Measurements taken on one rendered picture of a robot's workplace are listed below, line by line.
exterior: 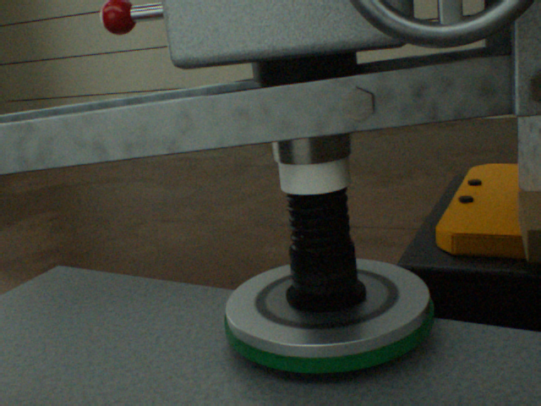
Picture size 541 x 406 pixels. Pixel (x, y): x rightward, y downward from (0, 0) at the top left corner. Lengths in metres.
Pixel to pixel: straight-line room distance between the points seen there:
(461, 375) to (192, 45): 0.38
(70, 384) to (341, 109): 0.39
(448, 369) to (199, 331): 0.28
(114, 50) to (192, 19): 7.74
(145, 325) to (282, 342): 0.24
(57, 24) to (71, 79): 0.70
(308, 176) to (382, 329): 0.16
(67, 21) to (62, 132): 8.05
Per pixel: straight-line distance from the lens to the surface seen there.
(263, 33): 0.52
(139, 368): 0.70
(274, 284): 0.73
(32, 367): 0.76
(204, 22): 0.53
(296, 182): 0.62
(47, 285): 0.99
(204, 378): 0.66
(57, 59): 8.86
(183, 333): 0.75
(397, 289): 0.69
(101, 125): 0.63
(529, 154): 1.31
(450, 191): 1.51
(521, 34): 0.55
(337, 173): 0.62
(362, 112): 0.56
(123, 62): 8.20
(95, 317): 0.84
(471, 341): 0.69
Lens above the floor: 1.15
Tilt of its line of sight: 15 degrees down
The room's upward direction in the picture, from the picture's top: 7 degrees counter-clockwise
